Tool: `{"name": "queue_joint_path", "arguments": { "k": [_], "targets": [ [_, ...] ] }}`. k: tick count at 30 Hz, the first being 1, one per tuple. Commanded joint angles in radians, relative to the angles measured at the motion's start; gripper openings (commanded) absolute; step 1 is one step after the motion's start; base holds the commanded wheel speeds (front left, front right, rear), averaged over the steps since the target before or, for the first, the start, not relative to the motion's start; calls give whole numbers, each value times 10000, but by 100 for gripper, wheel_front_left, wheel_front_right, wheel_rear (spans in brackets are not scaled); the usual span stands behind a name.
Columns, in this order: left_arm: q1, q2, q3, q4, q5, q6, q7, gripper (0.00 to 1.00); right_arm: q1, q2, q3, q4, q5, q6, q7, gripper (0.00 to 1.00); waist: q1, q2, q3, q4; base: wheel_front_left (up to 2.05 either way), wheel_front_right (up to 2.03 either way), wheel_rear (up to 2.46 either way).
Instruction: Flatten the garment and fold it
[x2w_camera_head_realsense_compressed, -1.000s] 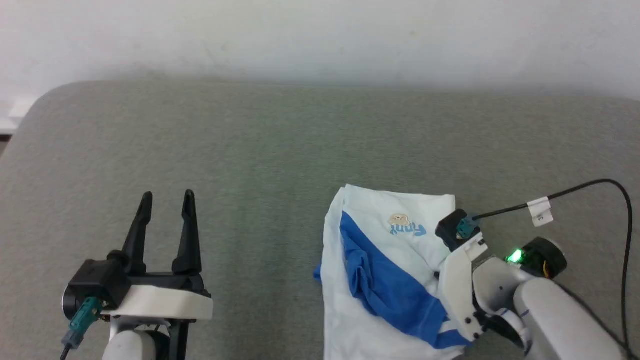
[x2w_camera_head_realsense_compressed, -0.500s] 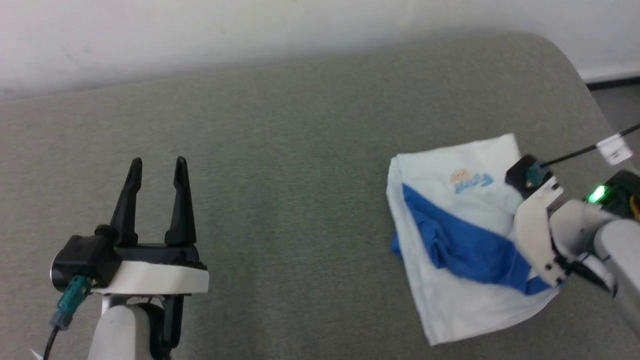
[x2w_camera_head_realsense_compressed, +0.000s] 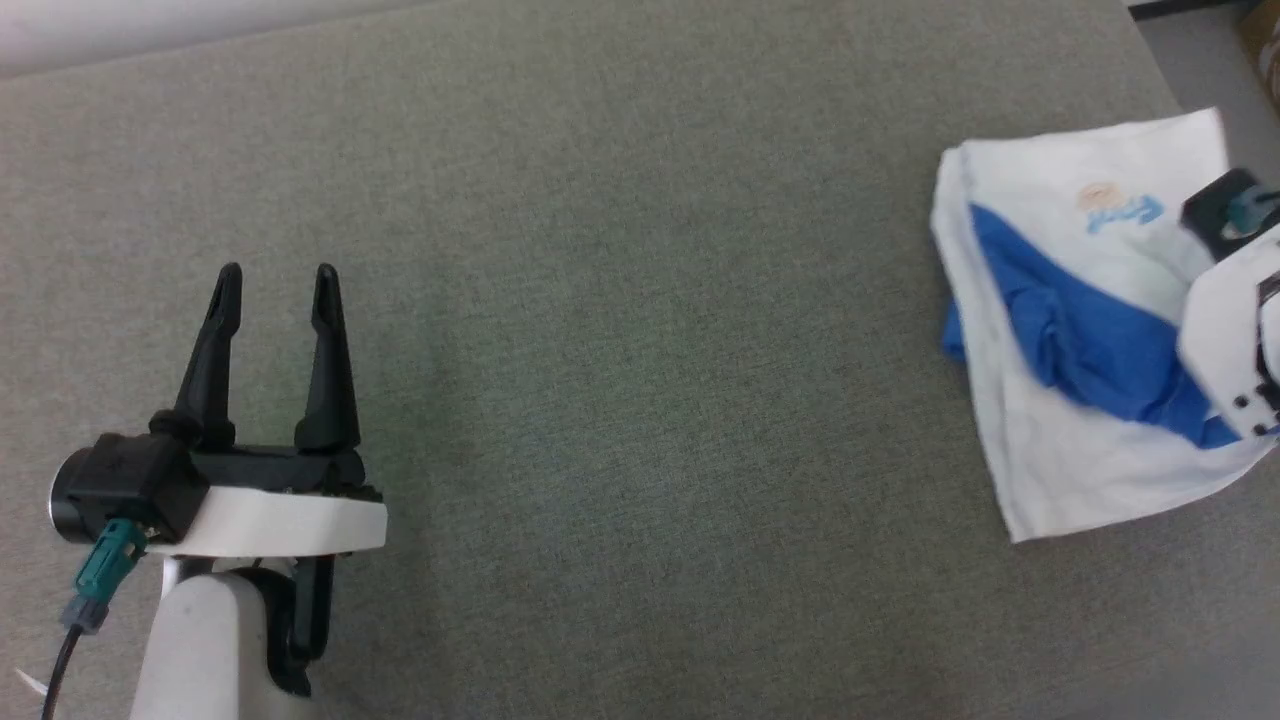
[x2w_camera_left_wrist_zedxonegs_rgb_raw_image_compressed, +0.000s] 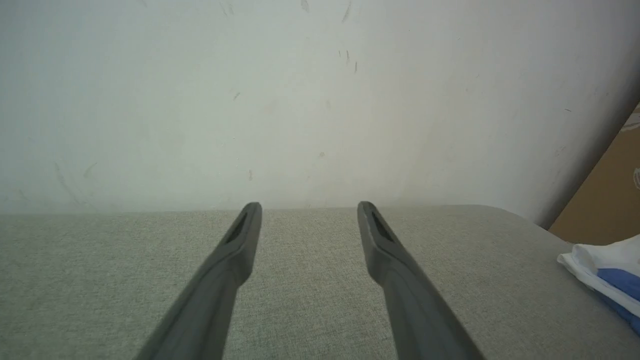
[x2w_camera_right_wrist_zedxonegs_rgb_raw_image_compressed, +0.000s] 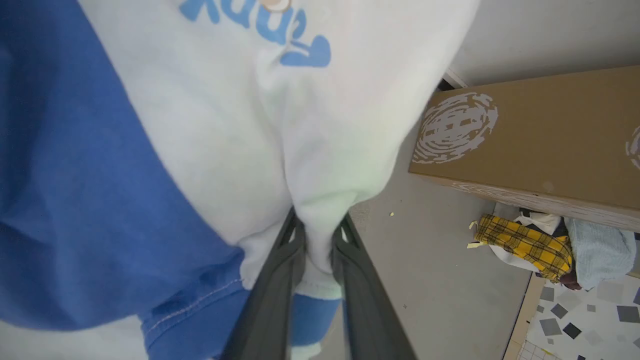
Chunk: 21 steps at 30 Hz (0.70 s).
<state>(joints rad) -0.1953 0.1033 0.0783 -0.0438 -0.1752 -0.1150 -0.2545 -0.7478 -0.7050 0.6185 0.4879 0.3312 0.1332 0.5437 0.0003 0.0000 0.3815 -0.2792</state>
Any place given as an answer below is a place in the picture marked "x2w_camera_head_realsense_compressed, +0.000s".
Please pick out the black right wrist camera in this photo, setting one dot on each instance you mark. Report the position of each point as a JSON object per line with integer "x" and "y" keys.
{"x": 1210, "y": 215}

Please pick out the brown cardboard box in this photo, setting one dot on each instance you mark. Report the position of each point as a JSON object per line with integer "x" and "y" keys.
{"x": 1265, "y": 50}

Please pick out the grey fabric sofa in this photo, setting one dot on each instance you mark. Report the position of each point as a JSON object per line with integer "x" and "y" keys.
{"x": 650, "y": 350}

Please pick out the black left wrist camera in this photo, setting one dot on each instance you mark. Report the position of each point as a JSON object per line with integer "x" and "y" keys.
{"x": 125, "y": 485}

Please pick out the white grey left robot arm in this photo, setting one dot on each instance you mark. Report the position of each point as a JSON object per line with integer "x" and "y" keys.
{"x": 205, "y": 650}

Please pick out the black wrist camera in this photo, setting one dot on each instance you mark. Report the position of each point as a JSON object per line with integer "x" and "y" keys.
{"x": 125, "y": 485}
{"x": 1210, "y": 215}

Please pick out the blue and white garment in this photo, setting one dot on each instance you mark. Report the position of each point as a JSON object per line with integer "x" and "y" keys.
{"x": 1060, "y": 440}

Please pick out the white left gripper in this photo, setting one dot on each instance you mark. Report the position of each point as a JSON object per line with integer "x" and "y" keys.
{"x": 280, "y": 520}

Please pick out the dark baseboard strip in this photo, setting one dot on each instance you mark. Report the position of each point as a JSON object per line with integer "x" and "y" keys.
{"x": 1180, "y": 7}

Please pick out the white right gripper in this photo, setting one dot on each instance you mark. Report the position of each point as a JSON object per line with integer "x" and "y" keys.
{"x": 1225, "y": 340}

